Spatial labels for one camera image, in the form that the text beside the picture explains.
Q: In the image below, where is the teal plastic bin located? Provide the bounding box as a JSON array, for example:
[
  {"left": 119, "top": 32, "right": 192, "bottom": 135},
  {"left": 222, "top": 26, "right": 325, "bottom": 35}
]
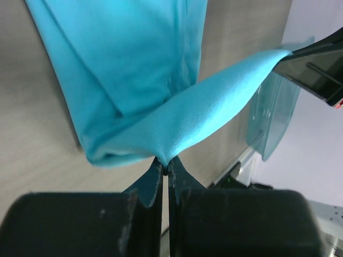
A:
[{"left": 245, "top": 36, "right": 316, "bottom": 162}]

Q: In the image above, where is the turquoise t shirt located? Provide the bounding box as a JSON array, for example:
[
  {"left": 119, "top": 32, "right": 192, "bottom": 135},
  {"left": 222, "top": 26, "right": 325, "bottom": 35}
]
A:
[{"left": 27, "top": 1, "right": 290, "bottom": 167}]

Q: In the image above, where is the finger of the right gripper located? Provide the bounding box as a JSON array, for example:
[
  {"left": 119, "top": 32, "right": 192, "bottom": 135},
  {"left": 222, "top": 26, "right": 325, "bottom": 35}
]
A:
[{"left": 273, "top": 28, "right": 342, "bottom": 107}]

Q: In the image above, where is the aluminium frame rail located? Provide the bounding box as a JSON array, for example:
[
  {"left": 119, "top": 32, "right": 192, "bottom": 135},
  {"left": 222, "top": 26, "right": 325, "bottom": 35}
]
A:
[{"left": 308, "top": 200, "right": 342, "bottom": 256}]

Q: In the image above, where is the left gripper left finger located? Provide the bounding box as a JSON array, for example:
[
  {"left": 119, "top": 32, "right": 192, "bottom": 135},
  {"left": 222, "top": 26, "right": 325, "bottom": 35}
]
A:
[{"left": 1, "top": 160, "right": 163, "bottom": 256}]

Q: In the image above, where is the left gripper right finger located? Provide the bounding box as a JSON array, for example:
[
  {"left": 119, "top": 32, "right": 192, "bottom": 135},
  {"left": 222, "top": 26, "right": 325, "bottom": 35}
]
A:
[{"left": 167, "top": 157, "right": 324, "bottom": 256}]

